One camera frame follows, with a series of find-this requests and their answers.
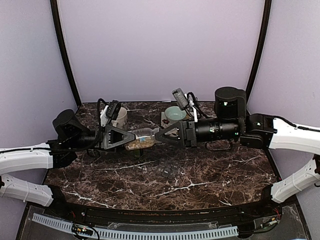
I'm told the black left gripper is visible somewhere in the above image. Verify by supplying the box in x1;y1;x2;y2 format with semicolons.
68;123;141;152

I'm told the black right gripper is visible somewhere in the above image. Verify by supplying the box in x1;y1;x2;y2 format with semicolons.
154;117;241;150

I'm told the clear pill bottle green label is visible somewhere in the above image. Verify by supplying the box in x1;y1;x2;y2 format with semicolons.
124;127;160;151

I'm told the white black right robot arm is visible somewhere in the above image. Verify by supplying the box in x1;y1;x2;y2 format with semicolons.
155;86;320;217

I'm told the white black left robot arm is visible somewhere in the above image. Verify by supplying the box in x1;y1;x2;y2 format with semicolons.
0;109;136;218

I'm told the square floral ceramic plate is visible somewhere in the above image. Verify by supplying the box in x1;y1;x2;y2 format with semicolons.
160;111;175;129

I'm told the white floral ceramic mug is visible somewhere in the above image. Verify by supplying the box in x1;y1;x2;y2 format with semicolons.
111;107;128;131

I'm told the light green ceramic bowl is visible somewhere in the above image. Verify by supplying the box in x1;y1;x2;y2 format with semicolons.
164;106;187;124

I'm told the green labelled supplement bottle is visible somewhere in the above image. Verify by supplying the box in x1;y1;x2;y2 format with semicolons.
133;149;144;158

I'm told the white slotted cable duct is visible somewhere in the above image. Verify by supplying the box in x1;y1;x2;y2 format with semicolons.
31;213;239;240

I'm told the black left frame post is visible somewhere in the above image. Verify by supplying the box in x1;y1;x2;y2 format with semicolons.
50;0;82;108

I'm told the black frame post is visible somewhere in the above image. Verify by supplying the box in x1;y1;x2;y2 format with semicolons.
50;0;82;108
245;0;272;101

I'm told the black right frame post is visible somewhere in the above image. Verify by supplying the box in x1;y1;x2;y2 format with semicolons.
245;0;272;101

